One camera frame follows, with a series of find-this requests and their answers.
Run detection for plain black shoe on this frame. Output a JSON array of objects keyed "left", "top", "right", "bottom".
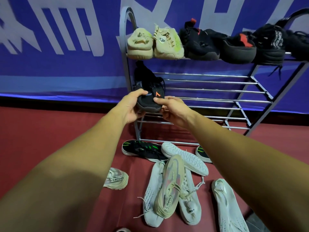
[{"left": 285, "top": 30, "right": 309, "bottom": 61}]

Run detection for person's right hand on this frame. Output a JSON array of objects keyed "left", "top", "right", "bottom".
[{"left": 153, "top": 96, "right": 196, "bottom": 130}]

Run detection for beige knit sneaker plain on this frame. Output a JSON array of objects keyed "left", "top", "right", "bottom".
[{"left": 126, "top": 27, "right": 154, "bottom": 60}]

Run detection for black shoe orange marks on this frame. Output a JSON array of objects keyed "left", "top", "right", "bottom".
[{"left": 133, "top": 61, "right": 166, "bottom": 113}]

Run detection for person's left hand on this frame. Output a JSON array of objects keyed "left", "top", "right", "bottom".
[{"left": 113, "top": 89, "right": 148, "bottom": 125}]

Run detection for black green sneaker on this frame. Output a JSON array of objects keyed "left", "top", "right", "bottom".
[
  {"left": 121, "top": 139, "right": 169, "bottom": 163},
  {"left": 195, "top": 145, "right": 213, "bottom": 164}
]

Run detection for person's left forearm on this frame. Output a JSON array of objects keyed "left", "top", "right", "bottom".
[{"left": 0, "top": 111, "right": 130, "bottom": 232}]

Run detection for blue printed wall banner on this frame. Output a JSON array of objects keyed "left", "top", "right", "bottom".
[{"left": 0, "top": 0, "right": 309, "bottom": 114}]

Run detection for person's right forearm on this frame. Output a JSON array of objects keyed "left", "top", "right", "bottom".
[{"left": 188, "top": 114, "right": 309, "bottom": 232}]

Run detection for white knit sneaker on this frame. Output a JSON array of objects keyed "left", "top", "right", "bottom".
[
  {"left": 134, "top": 161, "right": 166, "bottom": 227},
  {"left": 211, "top": 179, "right": 249, "bottom": 232}
]

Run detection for tan chunky sneaker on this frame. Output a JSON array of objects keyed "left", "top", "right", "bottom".
[
  {"left": 154, "top": 154, "right": 186, "bottom": 219},
  {"left": 103, "top": 167, "right": 129, "bottom": 190}
]

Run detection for black orange sneaker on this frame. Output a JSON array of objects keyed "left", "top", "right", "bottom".
[{"left": 245, "top": 212, "right": 271, "bottom": 232}]

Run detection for grey metal shoe rack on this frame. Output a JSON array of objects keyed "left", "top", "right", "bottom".
[{"left": 119, "top": 6, "right": 309, "bottom": 146}]

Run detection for black strap sneaker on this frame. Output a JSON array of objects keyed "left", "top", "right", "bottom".
[{"left": 252, "top": 23, "right": 288, "bottom": 78}]

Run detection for grey white sneaker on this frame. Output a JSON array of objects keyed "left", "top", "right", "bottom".
[
  {"left": 178, "top": 168, "right": 206, "bottom": 226},
  {"left": 161, "top": 141, "right": 209, "bottom": 177}
]

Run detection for beige sneaker green stripe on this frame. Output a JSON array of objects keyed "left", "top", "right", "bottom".
[{"left": 153, "top": 24, "right": 185, "bottom": 60}]

